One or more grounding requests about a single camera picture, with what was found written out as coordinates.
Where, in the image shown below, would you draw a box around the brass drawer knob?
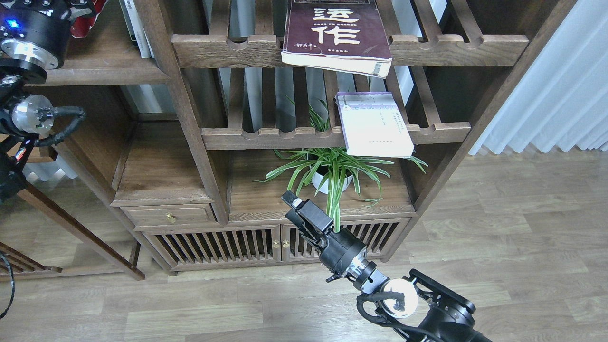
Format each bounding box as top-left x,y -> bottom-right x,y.
166,213 -> 177,224

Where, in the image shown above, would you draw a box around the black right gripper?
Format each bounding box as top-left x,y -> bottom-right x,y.
281,190 -> 376,288

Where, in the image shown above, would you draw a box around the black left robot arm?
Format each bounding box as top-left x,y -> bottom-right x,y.
0,0 -> 98,202

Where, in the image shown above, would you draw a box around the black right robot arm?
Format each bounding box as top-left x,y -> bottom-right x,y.
282,191 -> 488,342

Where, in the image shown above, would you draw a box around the dark wooden bookshelf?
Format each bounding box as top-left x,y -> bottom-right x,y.
44,0 -> 576,272

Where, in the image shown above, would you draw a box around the red survival guide book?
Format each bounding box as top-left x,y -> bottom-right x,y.
70,0 -> 107,38

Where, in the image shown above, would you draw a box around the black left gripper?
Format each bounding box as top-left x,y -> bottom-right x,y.
1,0 -> 77,84

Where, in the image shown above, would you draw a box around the white upright books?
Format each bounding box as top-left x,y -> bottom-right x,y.
119,0 -> 155,58

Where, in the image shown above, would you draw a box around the dark maroon book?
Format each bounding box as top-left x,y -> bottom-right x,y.
281,0 -> 392,78

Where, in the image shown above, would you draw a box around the white plant pot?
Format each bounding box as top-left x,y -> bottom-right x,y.
311,167 -> 353,194

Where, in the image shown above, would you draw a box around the wooden side furniture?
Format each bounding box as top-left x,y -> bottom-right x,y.
0,90 -> 145,281

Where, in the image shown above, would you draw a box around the white pleated curtain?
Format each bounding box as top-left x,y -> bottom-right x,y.
469,0 -> 608,155

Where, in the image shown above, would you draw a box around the white purple book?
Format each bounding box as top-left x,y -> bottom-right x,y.
335,92 -> 414,158

